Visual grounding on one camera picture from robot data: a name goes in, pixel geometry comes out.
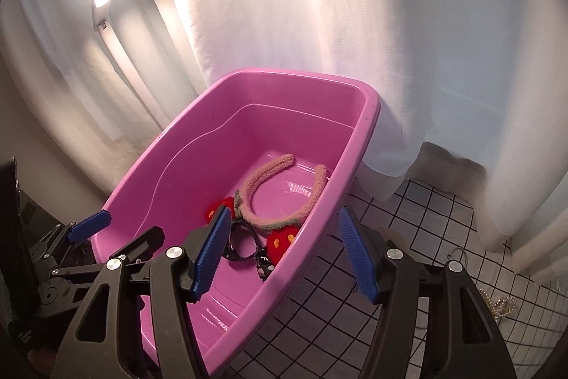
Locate white sheer curtain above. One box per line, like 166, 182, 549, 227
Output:
1, 0, 567, 283

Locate small silver hoop rings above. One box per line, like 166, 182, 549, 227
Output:
446, 247, 471, 269

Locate white black grid bedsheet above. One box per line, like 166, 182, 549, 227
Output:
224, 181, 567, 378

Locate pearl hair claw clip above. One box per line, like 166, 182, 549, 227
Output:
479, 288, 517, 323

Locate pink fluffy headband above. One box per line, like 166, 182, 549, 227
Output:
234, 153, 328, 235

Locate black wrist watch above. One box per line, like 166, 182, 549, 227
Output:
222, 218, 274, 282

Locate pink plastic tub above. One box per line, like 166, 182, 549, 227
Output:
92, 68, 380, 374

